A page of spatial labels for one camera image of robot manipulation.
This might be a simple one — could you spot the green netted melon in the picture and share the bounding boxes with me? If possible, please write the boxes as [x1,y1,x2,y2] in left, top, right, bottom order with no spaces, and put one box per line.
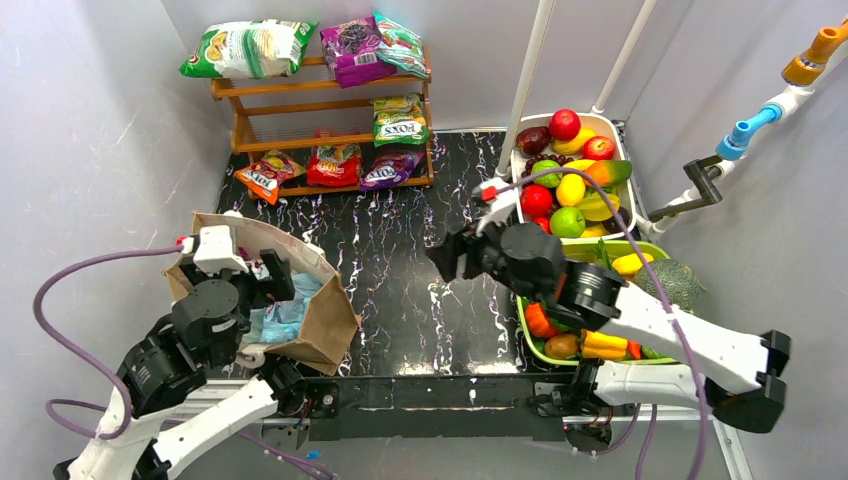
[632,259,705,314]

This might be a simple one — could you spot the white pipe left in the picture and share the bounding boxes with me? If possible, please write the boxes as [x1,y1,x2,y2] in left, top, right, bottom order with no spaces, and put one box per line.
[495,0,556,178]

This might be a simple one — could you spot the green red snack bag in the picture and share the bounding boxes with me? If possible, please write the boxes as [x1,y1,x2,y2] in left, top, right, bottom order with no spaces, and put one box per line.
[373,10,429,79]

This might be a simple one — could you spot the green white chips bag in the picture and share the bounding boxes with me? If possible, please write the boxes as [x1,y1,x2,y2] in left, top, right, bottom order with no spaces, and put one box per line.
[179,19,316,79]

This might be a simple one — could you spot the brown kiwi potato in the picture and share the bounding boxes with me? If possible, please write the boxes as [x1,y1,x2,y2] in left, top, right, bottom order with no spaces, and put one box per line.
[544,333,580,360]

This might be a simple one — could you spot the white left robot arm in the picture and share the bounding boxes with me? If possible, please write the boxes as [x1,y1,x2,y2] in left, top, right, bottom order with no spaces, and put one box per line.
[52,249,305,479]

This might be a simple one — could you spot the red apple right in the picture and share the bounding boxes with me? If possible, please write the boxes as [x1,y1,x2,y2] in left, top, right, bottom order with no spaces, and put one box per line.
[582,135,616,161]

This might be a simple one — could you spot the green vegetable basket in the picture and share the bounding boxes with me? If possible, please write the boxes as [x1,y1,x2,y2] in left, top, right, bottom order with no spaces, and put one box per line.
[513,239,678,369]

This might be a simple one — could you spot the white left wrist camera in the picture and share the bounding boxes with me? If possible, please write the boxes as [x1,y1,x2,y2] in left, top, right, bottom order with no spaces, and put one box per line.
[176,225,249,276]

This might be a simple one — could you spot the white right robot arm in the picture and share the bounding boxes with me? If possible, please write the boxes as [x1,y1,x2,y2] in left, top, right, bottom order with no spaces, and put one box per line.
[426,224,791,434]

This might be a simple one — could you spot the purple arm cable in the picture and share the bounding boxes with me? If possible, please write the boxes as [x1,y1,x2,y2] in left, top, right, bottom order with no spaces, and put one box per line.
[33,243,187,442]
[493,166,711,480]

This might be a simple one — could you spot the mango orange green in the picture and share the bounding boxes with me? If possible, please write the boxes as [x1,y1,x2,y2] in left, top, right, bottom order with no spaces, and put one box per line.
[585,160,633,188]

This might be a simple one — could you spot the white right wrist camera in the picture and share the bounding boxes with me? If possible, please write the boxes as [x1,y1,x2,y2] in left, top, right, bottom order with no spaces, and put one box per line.
[472,177,519,237]

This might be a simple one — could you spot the red apple top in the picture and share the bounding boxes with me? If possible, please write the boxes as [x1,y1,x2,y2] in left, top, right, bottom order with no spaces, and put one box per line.
[548,109,582,141]

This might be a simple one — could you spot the yellow green starfruit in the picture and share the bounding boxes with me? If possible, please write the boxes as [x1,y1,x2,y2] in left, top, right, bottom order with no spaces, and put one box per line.
[575,193,620,222]

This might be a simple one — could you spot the yellow lemon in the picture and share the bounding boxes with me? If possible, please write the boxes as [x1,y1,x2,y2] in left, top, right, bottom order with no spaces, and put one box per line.
[550,127,596,156]

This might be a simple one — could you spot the lime green apple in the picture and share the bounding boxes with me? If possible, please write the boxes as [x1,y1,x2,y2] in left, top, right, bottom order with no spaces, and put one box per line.
[549,207,586,238]

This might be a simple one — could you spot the yellow bell pepper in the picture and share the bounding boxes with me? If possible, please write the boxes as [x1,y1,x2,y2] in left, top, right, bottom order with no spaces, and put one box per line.
[580,330,628,361]

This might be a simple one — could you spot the white pipe right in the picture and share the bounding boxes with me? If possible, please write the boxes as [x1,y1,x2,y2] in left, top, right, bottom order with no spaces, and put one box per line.
[591,0,657,115]

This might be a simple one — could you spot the dark red plum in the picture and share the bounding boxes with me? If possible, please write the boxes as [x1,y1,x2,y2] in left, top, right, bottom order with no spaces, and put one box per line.
[515,126,552,157]

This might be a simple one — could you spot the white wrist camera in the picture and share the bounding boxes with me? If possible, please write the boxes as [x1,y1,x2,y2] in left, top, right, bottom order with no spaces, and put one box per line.
[472,177,519,237]
[176,225,249,276]

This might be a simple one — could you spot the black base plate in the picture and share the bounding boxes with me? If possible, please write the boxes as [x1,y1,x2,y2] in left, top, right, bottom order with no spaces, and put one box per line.
[307,372,597,442]

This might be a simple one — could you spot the purple snack bag top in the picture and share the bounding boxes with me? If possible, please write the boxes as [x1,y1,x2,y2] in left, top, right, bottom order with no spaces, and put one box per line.
[319,16,398,88]

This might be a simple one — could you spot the green Fox's candy bag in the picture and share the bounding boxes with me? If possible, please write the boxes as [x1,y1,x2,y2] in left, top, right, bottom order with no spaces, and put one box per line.
[371,93,430,147]

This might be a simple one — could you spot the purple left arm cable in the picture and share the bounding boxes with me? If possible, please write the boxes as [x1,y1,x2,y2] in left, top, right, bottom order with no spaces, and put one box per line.
[33,243,187,442]

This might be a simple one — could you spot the purple Fox's candy bag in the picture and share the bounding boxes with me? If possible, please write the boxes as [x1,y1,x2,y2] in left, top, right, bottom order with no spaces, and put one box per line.
[360,148,425,191]

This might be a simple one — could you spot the wooden snack shelf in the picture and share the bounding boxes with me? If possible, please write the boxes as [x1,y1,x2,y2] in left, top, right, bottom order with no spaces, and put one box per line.
[210,44,436,199]

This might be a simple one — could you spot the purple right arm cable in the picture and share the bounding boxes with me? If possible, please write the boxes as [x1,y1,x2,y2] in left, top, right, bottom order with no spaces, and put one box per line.
[493,166,711,480]

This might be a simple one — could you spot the white fruit basket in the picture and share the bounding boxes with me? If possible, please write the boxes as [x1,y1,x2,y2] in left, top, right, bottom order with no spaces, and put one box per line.
[507,113,637,245]

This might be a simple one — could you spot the orange snack bag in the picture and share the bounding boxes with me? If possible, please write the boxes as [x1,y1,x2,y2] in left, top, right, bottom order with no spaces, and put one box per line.
[234,150,306,205]

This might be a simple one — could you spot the red apple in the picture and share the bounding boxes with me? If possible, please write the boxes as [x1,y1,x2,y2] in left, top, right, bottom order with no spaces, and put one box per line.
[582,135,616,161]
[548,109,582,141]

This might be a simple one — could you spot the brown paper bag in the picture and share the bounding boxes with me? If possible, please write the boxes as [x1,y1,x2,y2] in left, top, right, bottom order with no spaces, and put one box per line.
[164,212,360,375]

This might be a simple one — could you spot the white pipe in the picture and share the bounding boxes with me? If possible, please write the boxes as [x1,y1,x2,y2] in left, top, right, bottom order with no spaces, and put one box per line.
[591,0,657,115]
[495,0,556,178]

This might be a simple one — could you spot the orange tomato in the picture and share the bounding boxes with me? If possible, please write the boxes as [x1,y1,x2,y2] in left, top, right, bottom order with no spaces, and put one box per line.
[524,303,561,340]

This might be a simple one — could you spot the light blue plastic grocery bag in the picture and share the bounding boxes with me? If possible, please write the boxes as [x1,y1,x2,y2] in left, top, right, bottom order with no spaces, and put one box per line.
[241,273,323,345]

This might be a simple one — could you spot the pipe with blue orange fittings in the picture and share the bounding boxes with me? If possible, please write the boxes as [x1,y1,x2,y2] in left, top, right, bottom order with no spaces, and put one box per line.
[636,21,847,240]

